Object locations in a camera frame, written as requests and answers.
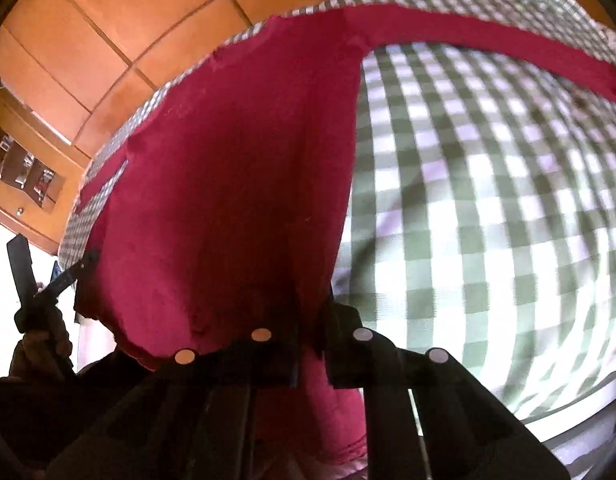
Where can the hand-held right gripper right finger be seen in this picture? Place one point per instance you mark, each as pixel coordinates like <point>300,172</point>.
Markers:
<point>340,345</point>

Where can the white mattress side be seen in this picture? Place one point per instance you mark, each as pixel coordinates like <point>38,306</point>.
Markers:
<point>588,425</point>

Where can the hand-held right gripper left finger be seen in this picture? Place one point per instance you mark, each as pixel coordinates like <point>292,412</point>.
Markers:
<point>268,362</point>

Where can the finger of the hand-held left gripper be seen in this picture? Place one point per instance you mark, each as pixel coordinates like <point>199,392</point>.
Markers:
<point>70,275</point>
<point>20,270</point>

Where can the red garment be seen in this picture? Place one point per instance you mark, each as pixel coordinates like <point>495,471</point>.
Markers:
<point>227,185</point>

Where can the green white checked bedsheet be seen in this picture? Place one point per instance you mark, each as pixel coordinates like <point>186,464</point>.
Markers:
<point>463,210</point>

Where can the wooden side cabinet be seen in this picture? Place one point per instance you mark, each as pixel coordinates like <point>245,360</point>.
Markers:
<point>7,110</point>

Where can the wooden panelled wardrobe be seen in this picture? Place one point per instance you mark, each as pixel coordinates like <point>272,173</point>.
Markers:
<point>112,25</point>

